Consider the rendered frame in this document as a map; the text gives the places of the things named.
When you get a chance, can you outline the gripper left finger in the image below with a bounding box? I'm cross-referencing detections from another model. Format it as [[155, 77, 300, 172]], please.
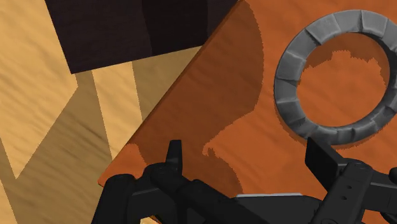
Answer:
[[91, 139, 261, 224]]

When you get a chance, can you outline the grey stone ring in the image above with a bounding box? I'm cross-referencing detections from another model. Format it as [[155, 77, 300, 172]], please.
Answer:
[[274, 9, 397, 146]]

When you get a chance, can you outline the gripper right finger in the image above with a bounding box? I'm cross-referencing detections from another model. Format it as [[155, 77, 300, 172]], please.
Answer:
[[305, 136, 397, 224]]

